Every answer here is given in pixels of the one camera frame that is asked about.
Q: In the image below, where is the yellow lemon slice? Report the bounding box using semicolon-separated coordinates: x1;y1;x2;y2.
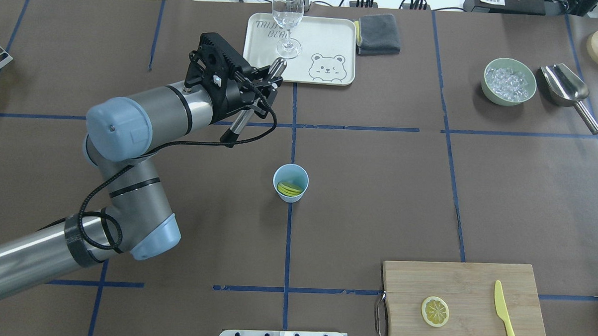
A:
276;181;304;197

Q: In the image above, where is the clear wine glass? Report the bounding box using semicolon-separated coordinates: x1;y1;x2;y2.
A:
271;0;305;59

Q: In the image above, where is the lemon slice on board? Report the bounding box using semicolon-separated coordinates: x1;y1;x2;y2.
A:
420;296;450;328

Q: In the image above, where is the grey folded cloth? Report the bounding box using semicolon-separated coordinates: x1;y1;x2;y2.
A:
354;14;401;56

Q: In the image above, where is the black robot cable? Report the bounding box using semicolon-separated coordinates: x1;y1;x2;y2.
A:
76;66;281;259

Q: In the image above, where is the steel muddler with black tip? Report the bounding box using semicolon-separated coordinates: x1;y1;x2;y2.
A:
219;57;287;148

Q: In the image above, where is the cream bear tray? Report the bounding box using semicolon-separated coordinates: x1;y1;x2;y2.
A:
242;13;357;86

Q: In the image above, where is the bamboo cutting board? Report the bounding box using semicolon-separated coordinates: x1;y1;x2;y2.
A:
382;260;546;336

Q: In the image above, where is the light blue cup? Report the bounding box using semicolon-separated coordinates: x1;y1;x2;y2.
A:
272;164;310;203

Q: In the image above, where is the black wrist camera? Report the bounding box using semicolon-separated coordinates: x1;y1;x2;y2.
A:
183;32;255;90

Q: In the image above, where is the green bowl of ice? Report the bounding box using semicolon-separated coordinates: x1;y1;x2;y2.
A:
481;58;538;107

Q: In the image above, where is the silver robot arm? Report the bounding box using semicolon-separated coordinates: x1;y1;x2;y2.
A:
0;56;297;314

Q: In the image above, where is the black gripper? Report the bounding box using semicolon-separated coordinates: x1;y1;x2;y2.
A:
202;68;283;123

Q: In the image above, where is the steel ice scoop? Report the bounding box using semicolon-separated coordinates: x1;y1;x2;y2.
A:
539;63;598;135

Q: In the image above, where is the yellow plastic knife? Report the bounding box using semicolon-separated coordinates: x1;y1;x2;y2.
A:
493;280;516;336

